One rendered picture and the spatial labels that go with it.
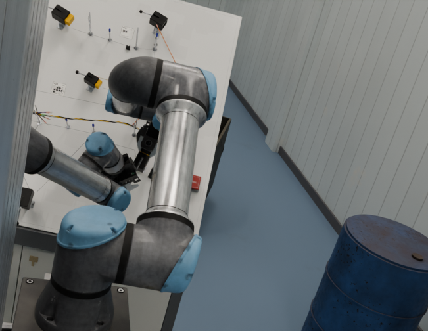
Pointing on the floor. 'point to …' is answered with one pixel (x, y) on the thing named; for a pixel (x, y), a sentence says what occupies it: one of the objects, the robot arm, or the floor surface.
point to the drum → (375, 278)
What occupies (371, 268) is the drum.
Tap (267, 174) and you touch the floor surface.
